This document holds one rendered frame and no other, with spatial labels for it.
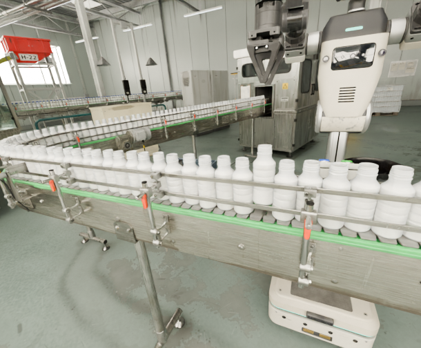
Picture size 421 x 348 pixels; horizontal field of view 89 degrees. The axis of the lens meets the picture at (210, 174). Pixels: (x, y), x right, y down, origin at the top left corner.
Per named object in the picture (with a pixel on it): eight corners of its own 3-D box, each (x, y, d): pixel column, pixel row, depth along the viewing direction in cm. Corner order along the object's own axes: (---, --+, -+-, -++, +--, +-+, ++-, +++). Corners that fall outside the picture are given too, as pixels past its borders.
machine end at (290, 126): (269, 136, 592) (271, 55, 518) (319, 141, 509) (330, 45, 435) (236, 150, 484) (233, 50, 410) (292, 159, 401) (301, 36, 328)
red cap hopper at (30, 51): (47, 156, 574) (2, 34, 470) (41, 152, 619) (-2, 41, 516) (83, 148, 636) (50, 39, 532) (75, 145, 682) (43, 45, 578)
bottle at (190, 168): (204, 204, 70) (200, 156, 64) (186, 207, 69) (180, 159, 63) (200, 195, 76) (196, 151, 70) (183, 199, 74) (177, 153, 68)
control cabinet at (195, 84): (203, 130, 749) (198, 70, 678) (214, 132, 717) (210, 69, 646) (185, 135, 693) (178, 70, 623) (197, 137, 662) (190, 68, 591)
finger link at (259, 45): (245, 83, 47) (246, 34, 44) (252, 85, 53) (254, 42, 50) (277, 81, 44) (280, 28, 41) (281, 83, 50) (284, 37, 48)
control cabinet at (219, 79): (219, 126, 809) (216, 70, 739) (230, 127, 778) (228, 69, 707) (205, 130, 754) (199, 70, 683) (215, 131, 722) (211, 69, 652)
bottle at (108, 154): (113, 187, 89) (103, 148, 83) (128, 186, 89) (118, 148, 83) (107, 193, 83) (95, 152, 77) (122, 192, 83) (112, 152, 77)
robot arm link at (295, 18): (304, 20, 90) (290, 22, 92) (304, -2, 81) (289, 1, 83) (301, 40, 89) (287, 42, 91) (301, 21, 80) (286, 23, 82)
